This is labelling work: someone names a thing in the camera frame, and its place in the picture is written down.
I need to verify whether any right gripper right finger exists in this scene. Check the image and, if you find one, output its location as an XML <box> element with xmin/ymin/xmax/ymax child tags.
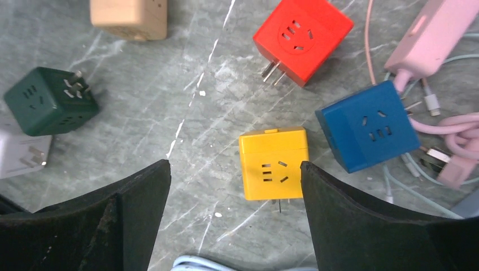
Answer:
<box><xmin>301</xmin><ymin>161</ymin><xmax>478</xmax><ymax>270</ymax></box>

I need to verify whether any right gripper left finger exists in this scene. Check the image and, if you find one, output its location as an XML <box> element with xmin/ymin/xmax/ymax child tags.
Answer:
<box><xmin>1</xmin><ymin>160</ymin><xmax>171</xmax><ymax>270</ymax></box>

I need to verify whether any light blue plug and cable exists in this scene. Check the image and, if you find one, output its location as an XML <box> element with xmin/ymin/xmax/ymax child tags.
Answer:
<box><xmin>170</xmin><ymin>255</ymin><xmax>319</xmax><ymax>271</ymax></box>

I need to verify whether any yellow cube socket adapter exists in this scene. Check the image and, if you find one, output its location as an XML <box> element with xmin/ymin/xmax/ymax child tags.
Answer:
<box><xmin>238</xmin><ymin>126</ymin><xmax>309</xmax><ymax>201</ymax></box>

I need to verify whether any blue cube socket adapter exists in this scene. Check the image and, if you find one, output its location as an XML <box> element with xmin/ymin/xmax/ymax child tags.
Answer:
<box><xmin>315</xmin><ymin>80</ymin><xmax>420</xmax><ymax>173</ymax></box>

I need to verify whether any white cube socket adapter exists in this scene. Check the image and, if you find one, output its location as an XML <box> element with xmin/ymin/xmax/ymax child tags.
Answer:
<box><xmin>1</xmin><ymin>117</ymin><xmax>53</xmax><ymax>179</ymax></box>

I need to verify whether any green cube socket adapter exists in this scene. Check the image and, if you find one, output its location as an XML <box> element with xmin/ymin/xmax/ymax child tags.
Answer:
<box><xmin>3</xmin><ymin>67</ymin><xmax>100</xmax><ymax>137</ymax></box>

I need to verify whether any pink cable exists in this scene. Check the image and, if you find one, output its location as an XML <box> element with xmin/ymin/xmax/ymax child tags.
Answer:
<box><xmin>364</xmin><ymin>0</ymin><xmax>479</xmax><ymax>191</ymax></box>

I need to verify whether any pink power adapter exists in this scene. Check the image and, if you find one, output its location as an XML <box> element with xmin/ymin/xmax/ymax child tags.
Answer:
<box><xmin>385</xmin><ymin>0</ymin><xmax>478</xmax><ymax>84</ymax></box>

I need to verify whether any red cube socket adapter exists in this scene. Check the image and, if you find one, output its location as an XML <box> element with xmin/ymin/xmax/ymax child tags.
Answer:
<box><xmin>252</xmin><ymin>0</ymin><xmax>354</xmax><ymax>87</ymax></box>

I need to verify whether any beige orange cube adapter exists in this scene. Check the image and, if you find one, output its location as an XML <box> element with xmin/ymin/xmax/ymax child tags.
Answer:
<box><xmin>89</xmin><ymin>0</ymin><xmax>168</xmax><ymax>41</ymax></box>

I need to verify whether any light blue power strip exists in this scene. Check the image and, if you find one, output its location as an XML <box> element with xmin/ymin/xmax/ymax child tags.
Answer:
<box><xmin>449</xmin><ymin>189</ymin><xmax>478</xmax><ymax>219</ymax></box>

